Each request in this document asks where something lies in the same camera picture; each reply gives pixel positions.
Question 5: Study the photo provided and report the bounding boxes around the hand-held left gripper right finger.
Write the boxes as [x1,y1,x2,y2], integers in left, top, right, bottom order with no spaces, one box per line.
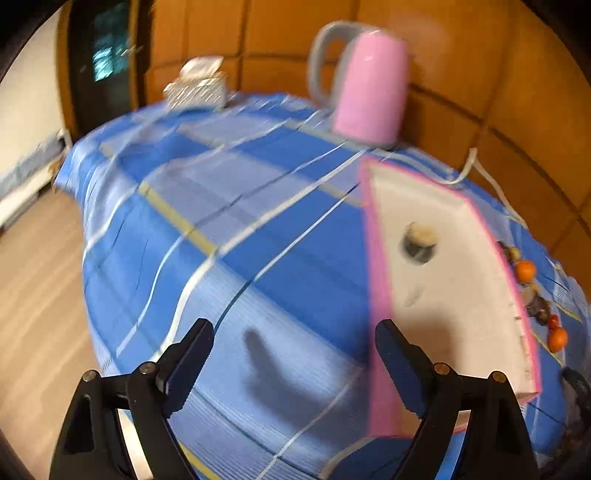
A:
[375,318,541,480]

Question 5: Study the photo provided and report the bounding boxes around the silver tissue box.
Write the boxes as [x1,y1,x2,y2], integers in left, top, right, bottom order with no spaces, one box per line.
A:
[164,56,228,110]

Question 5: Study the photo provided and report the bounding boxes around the white low cabinet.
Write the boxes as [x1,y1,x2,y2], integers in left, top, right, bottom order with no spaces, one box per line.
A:
[0,129,72,232]

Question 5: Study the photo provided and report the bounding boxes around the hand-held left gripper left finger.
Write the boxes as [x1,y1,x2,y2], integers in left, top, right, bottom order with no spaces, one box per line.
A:
[48,318,215,480]

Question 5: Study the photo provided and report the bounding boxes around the white tray with pink rim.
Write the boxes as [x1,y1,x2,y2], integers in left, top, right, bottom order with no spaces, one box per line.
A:
[359,157,542,437]

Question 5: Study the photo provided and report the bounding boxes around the white power cable with plug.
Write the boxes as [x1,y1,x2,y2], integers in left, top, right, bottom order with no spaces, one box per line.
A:
[445,148,529,227]

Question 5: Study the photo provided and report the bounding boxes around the pink electric kettle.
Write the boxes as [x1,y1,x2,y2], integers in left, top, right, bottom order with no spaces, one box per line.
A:
[308,21,411,149]

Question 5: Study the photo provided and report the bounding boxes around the dark glass door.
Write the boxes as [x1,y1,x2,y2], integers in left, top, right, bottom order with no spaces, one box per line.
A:
[69,0,153,139]

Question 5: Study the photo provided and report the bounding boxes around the blue plaid tablecloth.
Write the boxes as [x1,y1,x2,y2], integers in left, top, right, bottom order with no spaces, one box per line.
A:
[53,92,583,480]

